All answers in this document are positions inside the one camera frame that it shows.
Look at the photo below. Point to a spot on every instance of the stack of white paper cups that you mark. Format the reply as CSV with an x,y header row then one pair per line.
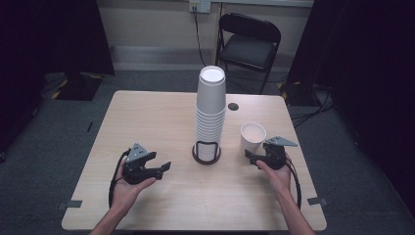
x,y
210,111

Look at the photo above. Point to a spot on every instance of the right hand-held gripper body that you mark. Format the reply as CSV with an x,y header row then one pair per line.
x,y
275,156

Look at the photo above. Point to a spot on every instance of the person's left hand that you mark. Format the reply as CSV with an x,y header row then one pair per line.
x,y
125,194

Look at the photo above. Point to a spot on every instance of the single white paper cup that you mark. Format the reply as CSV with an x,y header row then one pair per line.
x,y
252,137

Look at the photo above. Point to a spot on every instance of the black folding chair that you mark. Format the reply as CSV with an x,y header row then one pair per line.
x,y
249,49

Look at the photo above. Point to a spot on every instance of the black table grommet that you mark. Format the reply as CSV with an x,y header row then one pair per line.
x,y
233,106

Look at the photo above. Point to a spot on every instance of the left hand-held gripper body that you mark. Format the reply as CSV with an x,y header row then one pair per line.
x,y
135,169

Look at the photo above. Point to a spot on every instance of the grey wall trunking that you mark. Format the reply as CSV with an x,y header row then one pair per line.
x,y
261,2

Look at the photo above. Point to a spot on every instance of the person's right hand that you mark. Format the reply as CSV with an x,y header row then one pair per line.
x,y
280,179

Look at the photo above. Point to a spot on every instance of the black curtain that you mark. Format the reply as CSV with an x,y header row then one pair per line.
x,y
365,65

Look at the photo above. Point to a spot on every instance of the black stand base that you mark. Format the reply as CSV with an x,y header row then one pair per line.
x,y
300,94
78,88

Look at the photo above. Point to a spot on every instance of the white wall socket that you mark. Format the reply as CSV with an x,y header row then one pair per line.
x,y
200,6

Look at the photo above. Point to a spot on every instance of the grey tape strip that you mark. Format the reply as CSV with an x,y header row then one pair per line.
x,y
70,204
317,201

